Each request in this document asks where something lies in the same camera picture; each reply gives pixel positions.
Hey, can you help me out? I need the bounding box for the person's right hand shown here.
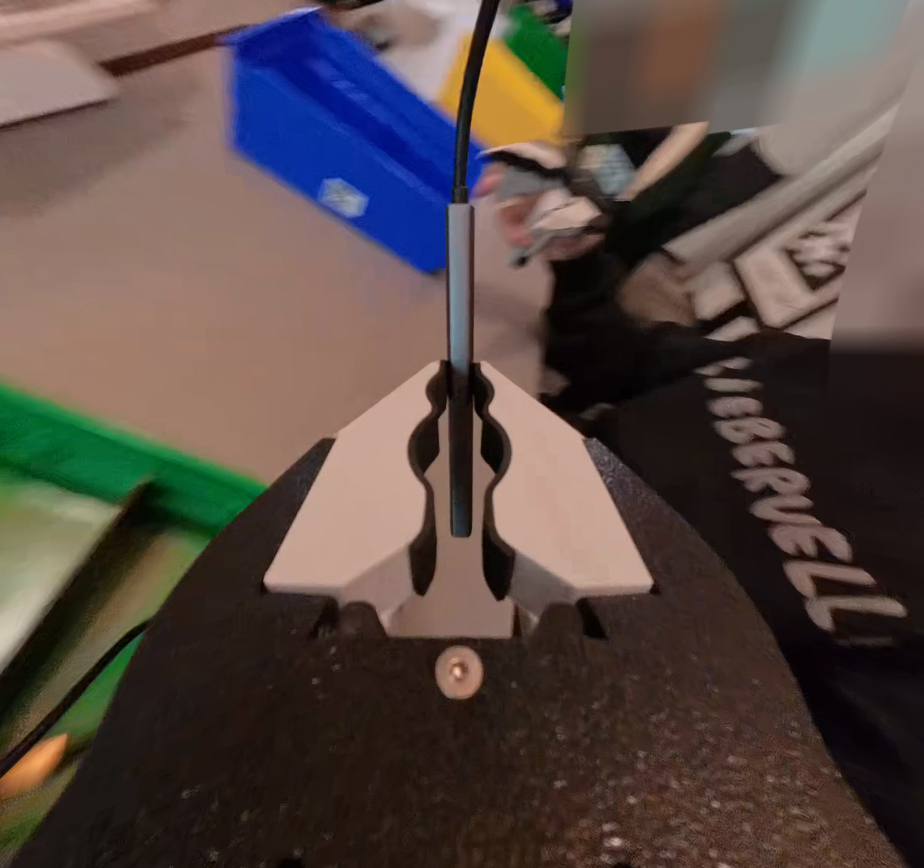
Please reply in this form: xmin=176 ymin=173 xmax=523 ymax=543
xmin=478 ymin=163 xmax=540 ymax=250

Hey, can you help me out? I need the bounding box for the document stand with instruction sheet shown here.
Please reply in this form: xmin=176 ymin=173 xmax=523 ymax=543
xmin=0 ymin=0 xmax=178 ymax=129

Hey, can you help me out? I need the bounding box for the blue plastic bin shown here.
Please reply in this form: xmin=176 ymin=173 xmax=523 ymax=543
xmin=227 ymin=9 xmax=488 ymax=276

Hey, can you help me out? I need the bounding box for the green plastic bin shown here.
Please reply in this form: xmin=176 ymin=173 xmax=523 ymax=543
xmin=505 ymin=5 xmax=571 ymax=97
xmin=0 ymin=381 xmax=268 ymax=847

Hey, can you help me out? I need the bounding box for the person's right forearm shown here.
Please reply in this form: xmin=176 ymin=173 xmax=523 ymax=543
xmin=541 ymin=233 xmax=723 ymax=414

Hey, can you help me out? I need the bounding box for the yellow plastic bin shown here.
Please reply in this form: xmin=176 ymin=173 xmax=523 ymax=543
xmin=440 ymin=38 xmax=565 ymax=147

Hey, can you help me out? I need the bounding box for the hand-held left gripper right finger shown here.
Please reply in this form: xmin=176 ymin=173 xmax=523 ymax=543
xmin=471 ymin=360 xmax=655 ymax=614

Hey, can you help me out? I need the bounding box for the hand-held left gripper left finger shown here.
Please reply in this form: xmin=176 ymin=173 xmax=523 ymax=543
xmin=262 ymin=360 xmax=450 ymax=614

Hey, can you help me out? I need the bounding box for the dark grey USB hub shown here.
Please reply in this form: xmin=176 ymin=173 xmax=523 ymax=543
xmin=444 ymin=0 xmax=522 ymax=538

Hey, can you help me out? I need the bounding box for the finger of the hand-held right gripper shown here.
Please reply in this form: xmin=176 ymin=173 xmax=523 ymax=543
xmin=487 ymin=142 xmax=578 ymax=198
xmin=514 ymin=199 xmax=609 ymax=264

